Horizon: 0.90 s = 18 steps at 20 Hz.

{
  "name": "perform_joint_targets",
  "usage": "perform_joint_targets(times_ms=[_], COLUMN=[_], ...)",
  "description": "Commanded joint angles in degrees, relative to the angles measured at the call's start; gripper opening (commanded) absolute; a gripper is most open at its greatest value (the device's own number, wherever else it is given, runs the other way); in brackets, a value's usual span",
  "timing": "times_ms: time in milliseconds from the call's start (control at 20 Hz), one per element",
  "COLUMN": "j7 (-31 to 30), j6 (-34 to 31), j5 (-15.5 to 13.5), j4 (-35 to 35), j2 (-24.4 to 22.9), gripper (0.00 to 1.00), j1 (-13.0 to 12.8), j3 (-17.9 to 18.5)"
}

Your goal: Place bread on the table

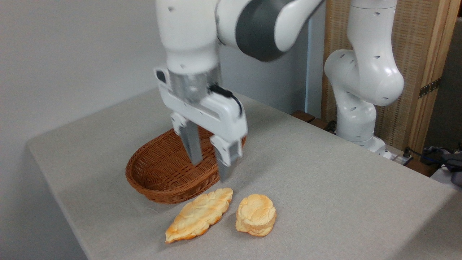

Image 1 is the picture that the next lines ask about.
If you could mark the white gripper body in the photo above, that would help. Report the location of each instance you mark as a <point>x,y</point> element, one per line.
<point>223,113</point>

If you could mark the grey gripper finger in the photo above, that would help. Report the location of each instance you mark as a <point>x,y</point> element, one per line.
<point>225,159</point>
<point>192,144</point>

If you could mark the round bread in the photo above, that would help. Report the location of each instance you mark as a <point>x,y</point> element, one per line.
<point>256,215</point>

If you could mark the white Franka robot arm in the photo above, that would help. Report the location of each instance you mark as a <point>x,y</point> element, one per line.
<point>187,32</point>

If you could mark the long leaf-shaped bread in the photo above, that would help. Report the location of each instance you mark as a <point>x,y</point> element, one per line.
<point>198,215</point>

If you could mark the brown wicker basket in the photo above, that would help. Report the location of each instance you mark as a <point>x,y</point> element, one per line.
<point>158,173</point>

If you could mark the grey tablecloth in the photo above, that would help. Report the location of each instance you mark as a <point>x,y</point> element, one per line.
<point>343,195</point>

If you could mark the metal screen hinge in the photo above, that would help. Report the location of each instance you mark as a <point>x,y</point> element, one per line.
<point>429,87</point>

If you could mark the wooden woven folding screen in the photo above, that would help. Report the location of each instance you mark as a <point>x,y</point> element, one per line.
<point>422,39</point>

